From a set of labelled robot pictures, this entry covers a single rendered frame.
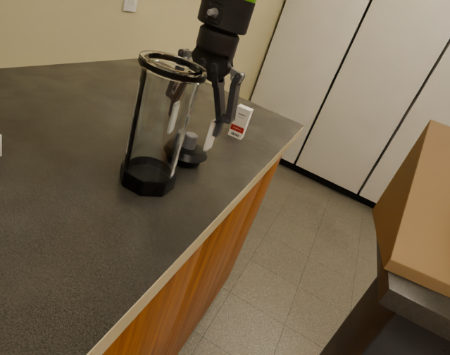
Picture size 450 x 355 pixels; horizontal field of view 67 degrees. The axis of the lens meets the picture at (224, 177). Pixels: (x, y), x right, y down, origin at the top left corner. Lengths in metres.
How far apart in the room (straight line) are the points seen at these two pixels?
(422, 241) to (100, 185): 0.59
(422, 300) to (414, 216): 0.15
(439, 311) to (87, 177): 0.64
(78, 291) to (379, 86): 2.81
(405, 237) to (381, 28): 2.42
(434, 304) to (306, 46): 2.58
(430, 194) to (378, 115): 2.32
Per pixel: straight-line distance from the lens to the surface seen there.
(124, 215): 0.57
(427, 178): 0.78
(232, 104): 0.66
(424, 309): 0.71
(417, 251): 0.73
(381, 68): 3.02
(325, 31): 3.05
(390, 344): 0.85
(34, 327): 0.43
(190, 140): 0.72
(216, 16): 0.63
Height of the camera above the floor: 1.29
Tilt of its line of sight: 28 degrees down
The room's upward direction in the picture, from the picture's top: 20 degrees clockwise
